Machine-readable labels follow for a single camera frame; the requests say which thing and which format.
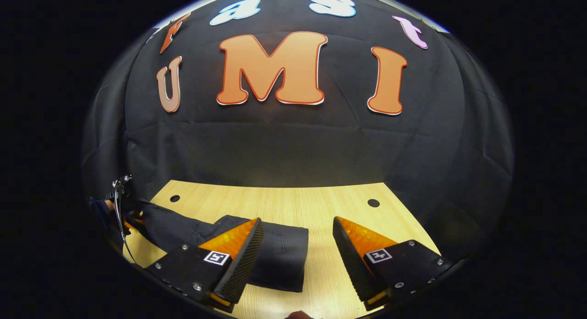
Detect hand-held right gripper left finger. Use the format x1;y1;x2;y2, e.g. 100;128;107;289
144;217;265;314

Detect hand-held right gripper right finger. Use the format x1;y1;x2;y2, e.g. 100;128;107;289
332;215;453;311

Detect black jeans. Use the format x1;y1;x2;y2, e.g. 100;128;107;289
131;200;310;293

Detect black backdrop cloth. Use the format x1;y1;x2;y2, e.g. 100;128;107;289
82;0;515;264

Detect thin grey cable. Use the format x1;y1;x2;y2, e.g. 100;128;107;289
113;178;139;265

